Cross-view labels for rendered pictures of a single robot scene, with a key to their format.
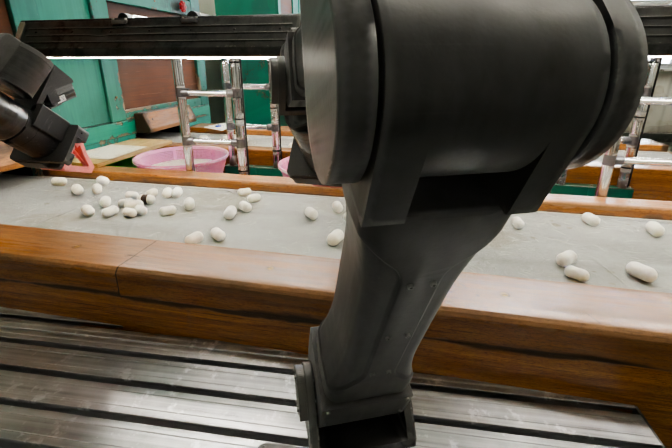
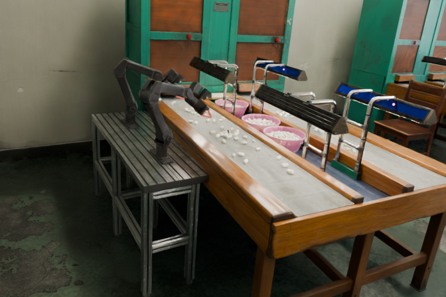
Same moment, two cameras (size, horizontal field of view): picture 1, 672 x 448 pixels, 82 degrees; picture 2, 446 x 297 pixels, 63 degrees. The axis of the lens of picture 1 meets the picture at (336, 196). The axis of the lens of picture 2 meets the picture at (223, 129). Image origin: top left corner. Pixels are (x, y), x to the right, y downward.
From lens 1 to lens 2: 1.89 m
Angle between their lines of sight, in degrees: 47
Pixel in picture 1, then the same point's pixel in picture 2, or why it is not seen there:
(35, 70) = (174, 76)
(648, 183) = (368, 174)
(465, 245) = (150, 109)
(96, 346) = not seen: hidden behind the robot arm
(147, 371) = not seen: hidden behind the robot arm
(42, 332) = not seen: hidden behind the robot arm
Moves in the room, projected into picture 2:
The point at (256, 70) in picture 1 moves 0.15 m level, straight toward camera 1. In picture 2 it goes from (373, 63) to (368, 64)
